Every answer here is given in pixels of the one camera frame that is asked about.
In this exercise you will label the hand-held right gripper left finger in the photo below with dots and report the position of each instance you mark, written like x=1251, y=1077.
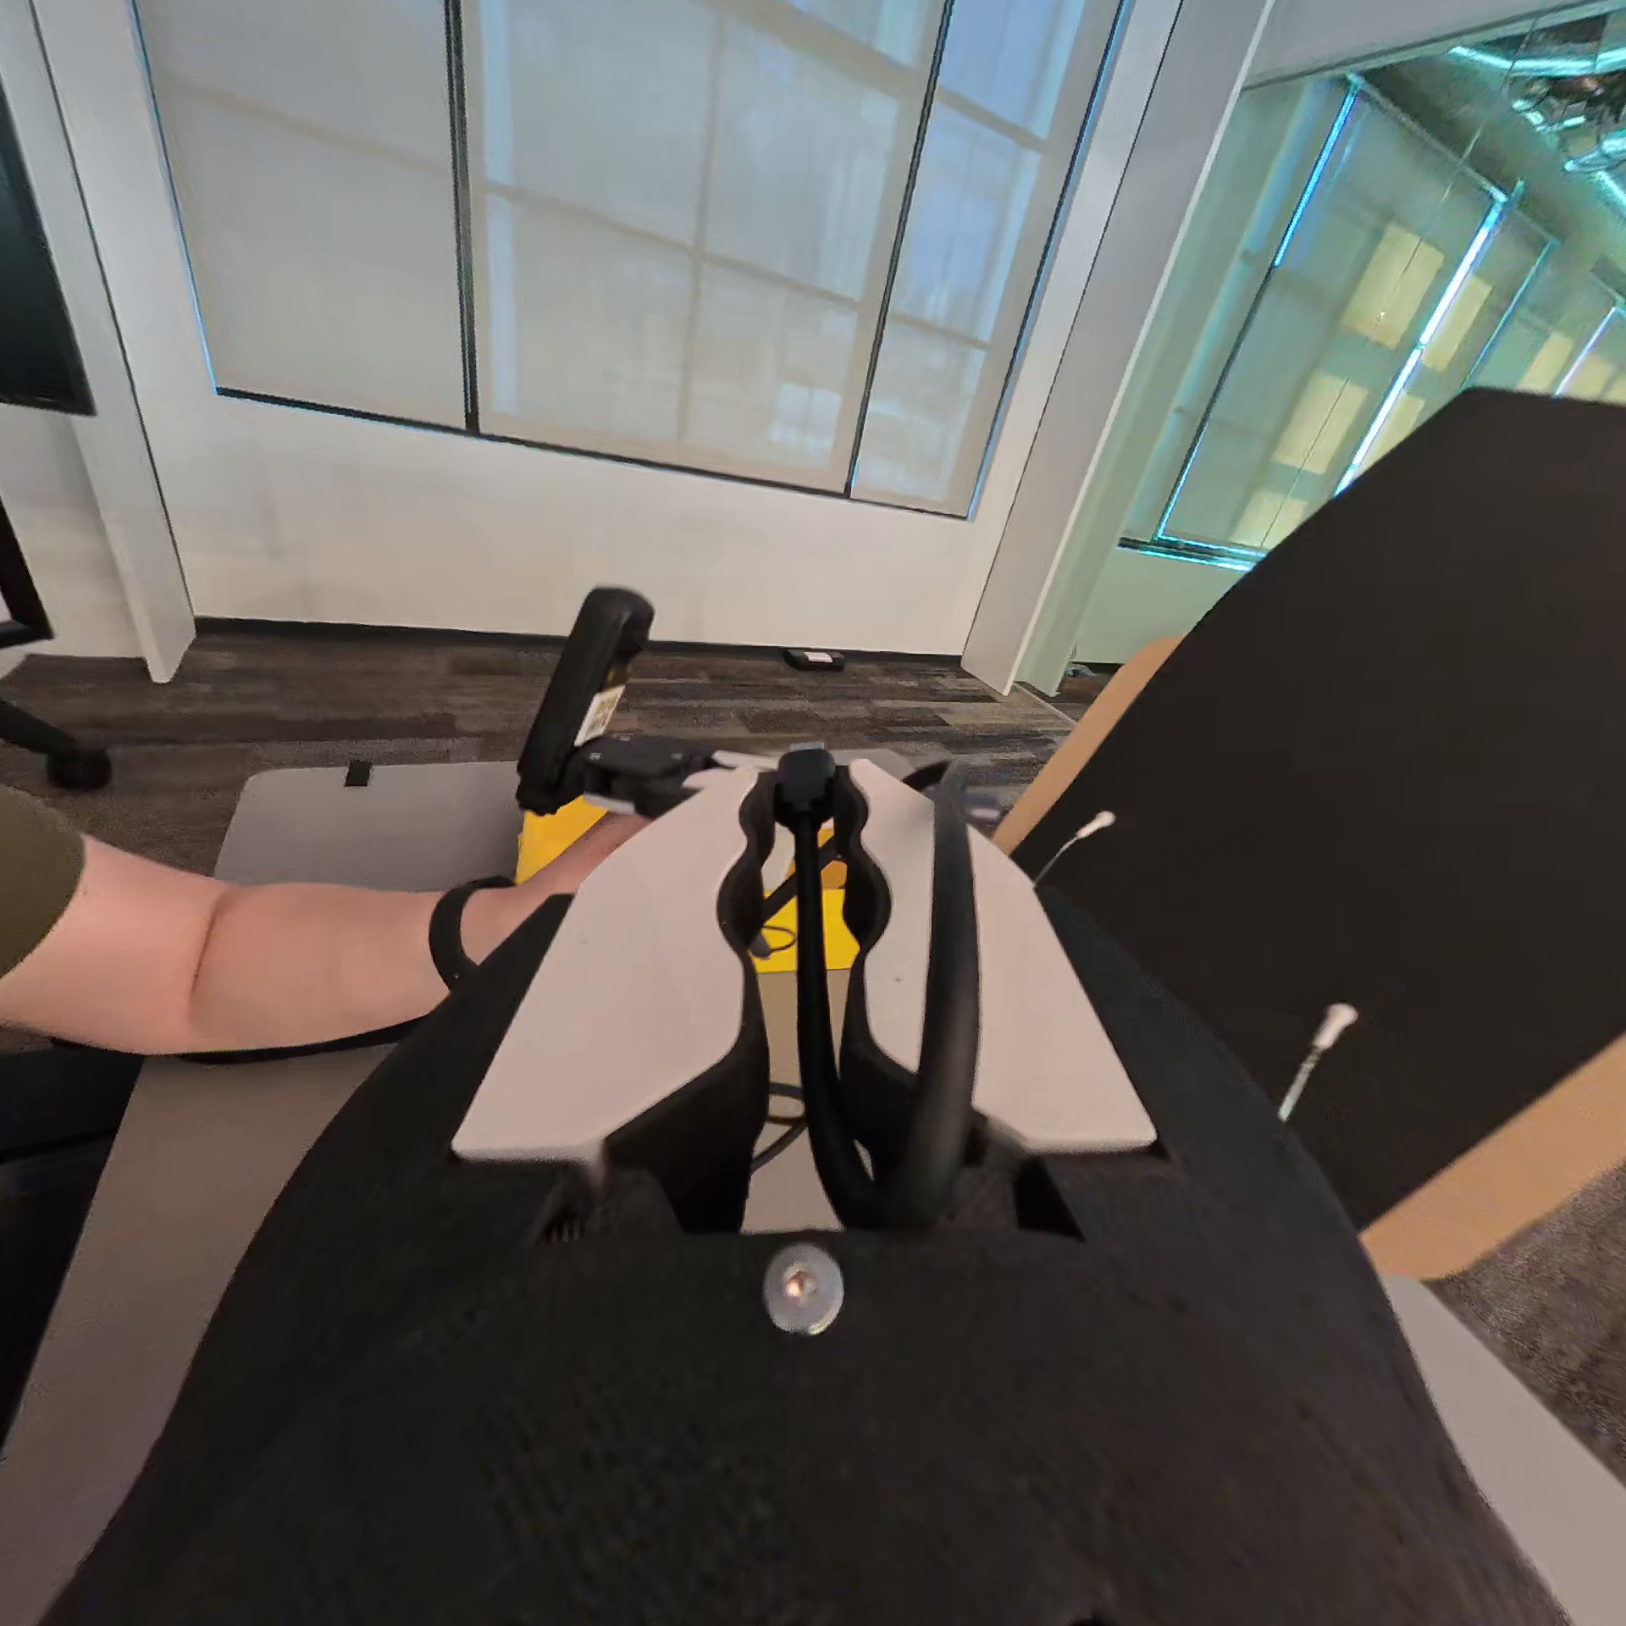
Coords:
x=611, y=1016

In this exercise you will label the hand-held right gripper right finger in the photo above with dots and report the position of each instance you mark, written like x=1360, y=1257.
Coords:
x=1056, y=1054

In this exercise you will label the person's left forearm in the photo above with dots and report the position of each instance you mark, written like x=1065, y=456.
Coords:
x=255, y=965

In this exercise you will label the person's left hand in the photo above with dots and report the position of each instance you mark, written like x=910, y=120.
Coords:
x=559, y=883

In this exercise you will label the yellow plastic bin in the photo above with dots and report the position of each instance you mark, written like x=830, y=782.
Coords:
x=553, y=838

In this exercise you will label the black floor box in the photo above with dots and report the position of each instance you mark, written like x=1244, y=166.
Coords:
x=814, y=657

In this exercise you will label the black panel wooden board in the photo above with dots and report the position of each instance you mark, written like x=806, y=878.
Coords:
x=1398, y=761

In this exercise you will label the large gridded window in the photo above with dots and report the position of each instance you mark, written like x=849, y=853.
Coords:
x=636, y=228

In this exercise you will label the dark wall panel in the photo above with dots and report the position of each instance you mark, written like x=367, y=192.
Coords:
x=39, y=278

